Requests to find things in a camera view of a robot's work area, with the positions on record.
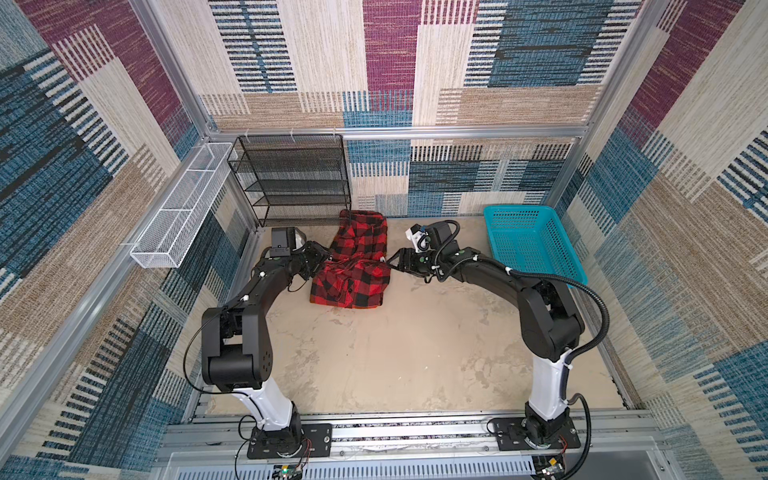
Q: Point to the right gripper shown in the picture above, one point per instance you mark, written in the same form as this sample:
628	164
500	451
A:
409	263

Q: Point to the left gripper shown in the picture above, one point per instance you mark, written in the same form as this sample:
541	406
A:
318	255

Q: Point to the red black plaid shirt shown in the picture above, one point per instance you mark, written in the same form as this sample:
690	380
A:
356	276

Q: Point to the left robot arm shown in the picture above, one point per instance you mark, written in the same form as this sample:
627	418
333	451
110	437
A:
237	353

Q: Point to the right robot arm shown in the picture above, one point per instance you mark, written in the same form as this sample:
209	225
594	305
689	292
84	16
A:
550	324

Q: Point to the teal plastic basket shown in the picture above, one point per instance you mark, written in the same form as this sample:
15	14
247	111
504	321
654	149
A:
532	239

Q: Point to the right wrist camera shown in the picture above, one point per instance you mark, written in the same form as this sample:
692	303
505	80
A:
433	236

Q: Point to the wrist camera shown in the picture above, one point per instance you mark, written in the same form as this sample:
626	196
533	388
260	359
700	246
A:
433	236
285	241

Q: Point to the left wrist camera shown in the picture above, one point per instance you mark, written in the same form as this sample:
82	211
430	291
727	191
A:
285	241

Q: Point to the black wire shelf rack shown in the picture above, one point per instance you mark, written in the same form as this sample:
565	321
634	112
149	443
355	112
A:
293	179

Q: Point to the white wire mesh tray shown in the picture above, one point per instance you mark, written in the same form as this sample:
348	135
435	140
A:
172	230

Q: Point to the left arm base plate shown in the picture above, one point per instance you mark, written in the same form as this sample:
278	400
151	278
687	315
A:
313	440

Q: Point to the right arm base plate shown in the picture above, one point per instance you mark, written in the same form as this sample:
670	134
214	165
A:
527	433

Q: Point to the aluminium mounting rail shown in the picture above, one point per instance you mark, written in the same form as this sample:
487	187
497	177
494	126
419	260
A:
613	444

